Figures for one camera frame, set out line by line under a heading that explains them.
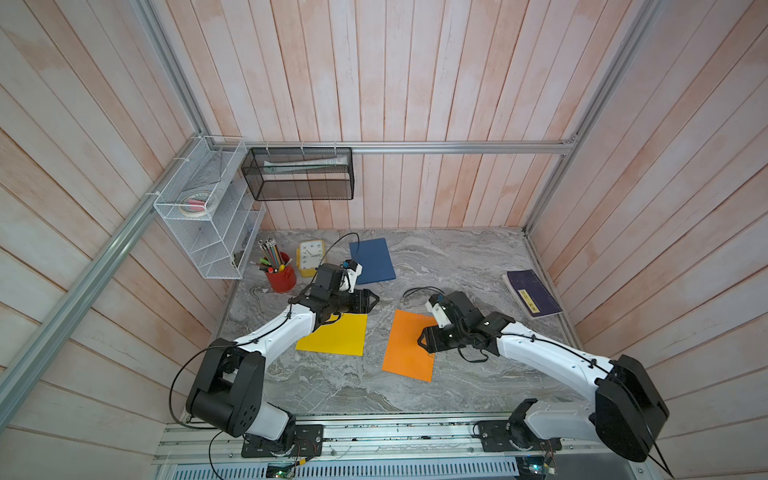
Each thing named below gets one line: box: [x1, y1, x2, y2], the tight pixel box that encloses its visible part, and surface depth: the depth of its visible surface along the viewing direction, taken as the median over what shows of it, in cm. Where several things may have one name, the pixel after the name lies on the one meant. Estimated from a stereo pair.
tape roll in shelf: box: [180, 191, 217, 217], surface depth 75 cm
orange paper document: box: [382, 309, 438, 382], surface depth 88 cm
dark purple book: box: [501, 269, 563, 320], surface depth 101 cm
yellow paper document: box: [296, 313, 368, 356], surface depth 90 cm
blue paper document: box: [349, 238, 396, 285], surface depth 117 cm
